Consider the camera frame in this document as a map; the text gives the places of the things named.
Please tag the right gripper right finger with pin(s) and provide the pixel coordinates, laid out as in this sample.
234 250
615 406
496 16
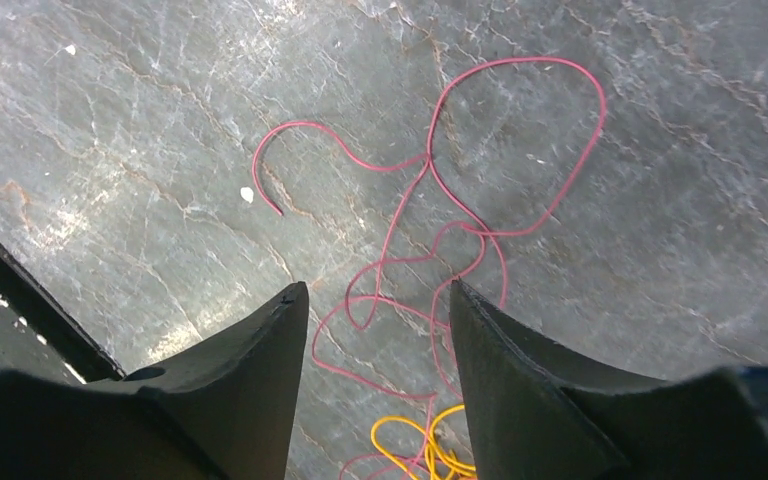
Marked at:
537 409

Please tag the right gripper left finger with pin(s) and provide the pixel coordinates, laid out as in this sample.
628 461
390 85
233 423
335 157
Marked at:
221 409

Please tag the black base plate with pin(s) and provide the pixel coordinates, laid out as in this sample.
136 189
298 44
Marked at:
38 336

